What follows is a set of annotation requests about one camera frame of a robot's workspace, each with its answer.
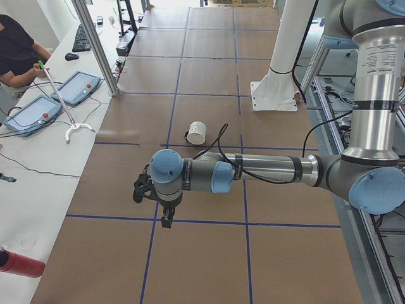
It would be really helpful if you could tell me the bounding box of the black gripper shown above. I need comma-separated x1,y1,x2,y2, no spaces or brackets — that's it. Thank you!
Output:
160,202,176,228

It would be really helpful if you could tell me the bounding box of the white mug black handle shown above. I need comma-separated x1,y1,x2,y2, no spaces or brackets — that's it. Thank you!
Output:
184,121,206,146

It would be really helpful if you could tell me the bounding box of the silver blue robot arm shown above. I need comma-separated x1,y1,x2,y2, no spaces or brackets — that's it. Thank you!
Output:
144,1,404,228

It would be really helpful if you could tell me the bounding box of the person's hand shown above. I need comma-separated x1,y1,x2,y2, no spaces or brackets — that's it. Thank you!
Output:
32,66,46,78

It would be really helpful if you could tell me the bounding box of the reacher grabber stick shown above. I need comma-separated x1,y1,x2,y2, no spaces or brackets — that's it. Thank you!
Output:
38,60,96,144

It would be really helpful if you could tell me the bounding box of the far blue teach pendant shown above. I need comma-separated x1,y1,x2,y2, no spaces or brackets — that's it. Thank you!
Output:
58,71,101,106

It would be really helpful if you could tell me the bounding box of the blue teach pendant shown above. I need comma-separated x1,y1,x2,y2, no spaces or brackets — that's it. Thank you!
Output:
58,71,101,106
3,95,62,136

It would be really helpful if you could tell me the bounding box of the red bottle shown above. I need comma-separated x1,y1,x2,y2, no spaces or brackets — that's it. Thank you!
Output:
1,250,46,278

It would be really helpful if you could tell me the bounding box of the near blue teach pendant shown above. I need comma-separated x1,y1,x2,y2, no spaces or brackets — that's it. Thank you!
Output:
3,95,62,136

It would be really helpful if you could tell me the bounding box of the black computer mouse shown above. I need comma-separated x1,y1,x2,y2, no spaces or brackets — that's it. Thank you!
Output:
65,53,79,61

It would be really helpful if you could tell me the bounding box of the black keyboard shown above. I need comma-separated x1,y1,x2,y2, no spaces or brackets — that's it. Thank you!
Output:
72,24,91,53

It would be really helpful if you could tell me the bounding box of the person in black shirt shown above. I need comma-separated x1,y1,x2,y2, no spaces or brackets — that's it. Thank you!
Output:
1,14,51,89

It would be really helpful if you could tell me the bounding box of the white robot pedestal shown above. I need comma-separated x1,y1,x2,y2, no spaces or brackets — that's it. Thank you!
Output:
251,0,318,111

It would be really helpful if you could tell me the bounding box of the aluminium frame post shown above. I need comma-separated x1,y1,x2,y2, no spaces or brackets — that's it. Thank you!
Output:
72,0,120,96

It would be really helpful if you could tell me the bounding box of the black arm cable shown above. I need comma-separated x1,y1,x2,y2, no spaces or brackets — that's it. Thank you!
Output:
193,123,354,185

